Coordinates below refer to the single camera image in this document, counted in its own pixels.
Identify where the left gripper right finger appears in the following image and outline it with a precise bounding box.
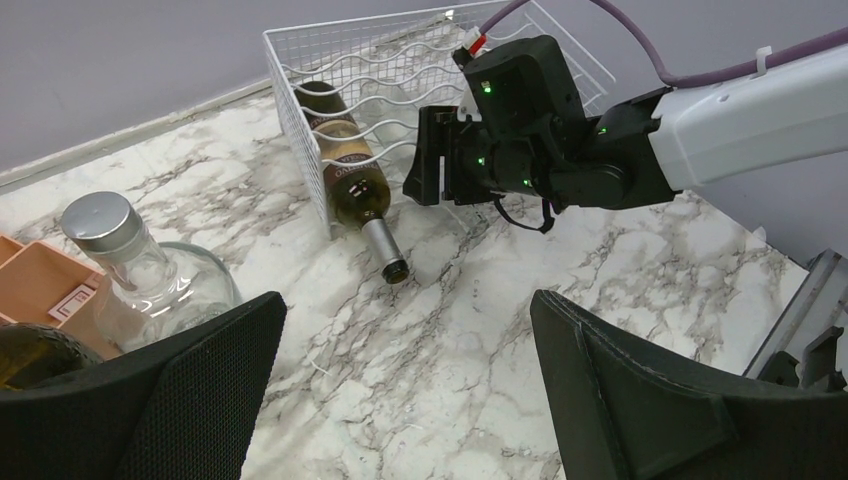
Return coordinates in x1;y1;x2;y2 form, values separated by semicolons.
530;290;847;479

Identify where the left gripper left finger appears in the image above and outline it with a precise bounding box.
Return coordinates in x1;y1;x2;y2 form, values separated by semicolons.
1;291;287;479

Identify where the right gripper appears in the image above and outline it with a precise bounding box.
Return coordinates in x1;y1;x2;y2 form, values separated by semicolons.
402;105;508;206

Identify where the dark labelled wine bottle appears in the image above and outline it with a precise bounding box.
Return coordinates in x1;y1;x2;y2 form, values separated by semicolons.
294;81;409;284

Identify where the clear square glass bottle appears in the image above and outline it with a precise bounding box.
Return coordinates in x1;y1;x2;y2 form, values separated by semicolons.
359;81;419;184

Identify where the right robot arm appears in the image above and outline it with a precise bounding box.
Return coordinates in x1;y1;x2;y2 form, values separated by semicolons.
403;30;847;213

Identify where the clear round bottle silver cap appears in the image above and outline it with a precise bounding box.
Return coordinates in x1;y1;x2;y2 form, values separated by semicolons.
60;191;243;353

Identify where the green wine bottle black cap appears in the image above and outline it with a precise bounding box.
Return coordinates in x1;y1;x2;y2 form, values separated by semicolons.
1;323;103;391

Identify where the orange plastic file rack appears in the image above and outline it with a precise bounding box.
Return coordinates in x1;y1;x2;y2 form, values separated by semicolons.
1;235;120;360

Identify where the white wire wine rack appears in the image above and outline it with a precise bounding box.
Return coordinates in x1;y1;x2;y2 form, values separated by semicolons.
262;0;617;241

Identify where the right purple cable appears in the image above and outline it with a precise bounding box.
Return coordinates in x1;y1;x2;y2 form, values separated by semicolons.
478;0;848;90

